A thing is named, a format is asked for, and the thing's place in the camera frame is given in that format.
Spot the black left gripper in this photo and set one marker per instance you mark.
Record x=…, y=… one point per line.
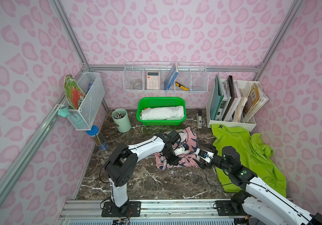
x=172, y=157

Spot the pink shark print shorts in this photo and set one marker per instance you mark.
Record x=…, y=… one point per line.
x=187, y=137

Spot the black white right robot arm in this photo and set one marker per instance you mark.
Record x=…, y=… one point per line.
x=256, y=198

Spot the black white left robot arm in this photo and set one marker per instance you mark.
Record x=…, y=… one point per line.
x=121, y=165

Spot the white rolled cloth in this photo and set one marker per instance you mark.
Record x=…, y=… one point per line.
x=163, y=113

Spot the lime green garment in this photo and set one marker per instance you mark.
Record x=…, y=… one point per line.
x=254, y=154

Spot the black remote control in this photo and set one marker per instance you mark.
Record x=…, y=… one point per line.
x=199, y=119

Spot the green plastic basket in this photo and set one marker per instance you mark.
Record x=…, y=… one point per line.
x=154, y=102

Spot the yellow utility knife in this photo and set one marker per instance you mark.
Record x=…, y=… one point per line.
x=181, y=86

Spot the white file organizer rack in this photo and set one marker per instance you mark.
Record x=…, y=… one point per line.
x=242, y=88

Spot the mint green cup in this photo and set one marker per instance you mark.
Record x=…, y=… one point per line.
x=121, y=119

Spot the dark green folder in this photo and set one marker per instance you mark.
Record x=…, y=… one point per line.
x=216, y=99

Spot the blue book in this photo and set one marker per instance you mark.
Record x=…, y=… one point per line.
x=170, y=79

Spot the small glass dish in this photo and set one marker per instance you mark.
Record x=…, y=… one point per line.
x=138, y=85

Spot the pink calculator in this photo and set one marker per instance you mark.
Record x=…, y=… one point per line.
x=152, y=80

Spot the brown paper envelopes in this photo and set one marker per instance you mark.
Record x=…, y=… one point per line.
x=256, y=100

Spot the blue lid pencil jar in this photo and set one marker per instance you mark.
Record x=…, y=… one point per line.
x=98, y=138

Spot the green red paper packet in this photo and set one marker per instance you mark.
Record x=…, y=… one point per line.
x=74, y=94

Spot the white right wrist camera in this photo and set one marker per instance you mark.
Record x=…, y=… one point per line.
x=205, y=155

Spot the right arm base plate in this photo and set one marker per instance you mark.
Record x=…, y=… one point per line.
x=229, y=208

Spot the clear wire wall shelf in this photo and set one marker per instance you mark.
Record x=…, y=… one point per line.
x=194, y=76

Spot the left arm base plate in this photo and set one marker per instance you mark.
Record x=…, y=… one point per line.
x=129, y=209

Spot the white mesh wall basket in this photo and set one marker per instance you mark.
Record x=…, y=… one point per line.
x=83, y=118

